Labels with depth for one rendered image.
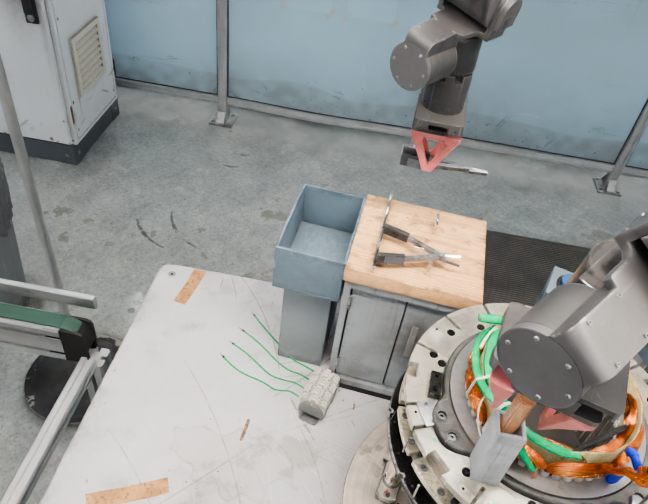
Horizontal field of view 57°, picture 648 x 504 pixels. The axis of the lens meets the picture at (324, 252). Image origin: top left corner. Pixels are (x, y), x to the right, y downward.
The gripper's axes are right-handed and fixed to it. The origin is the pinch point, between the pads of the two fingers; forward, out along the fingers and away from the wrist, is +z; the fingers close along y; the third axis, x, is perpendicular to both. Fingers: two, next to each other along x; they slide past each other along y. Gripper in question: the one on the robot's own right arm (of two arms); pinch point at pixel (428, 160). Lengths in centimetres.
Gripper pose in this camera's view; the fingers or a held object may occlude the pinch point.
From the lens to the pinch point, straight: 89.4
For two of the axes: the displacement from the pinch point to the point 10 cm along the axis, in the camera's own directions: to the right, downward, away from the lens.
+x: 9.7, 2.1, -1.0
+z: -0.9, 7.3, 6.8
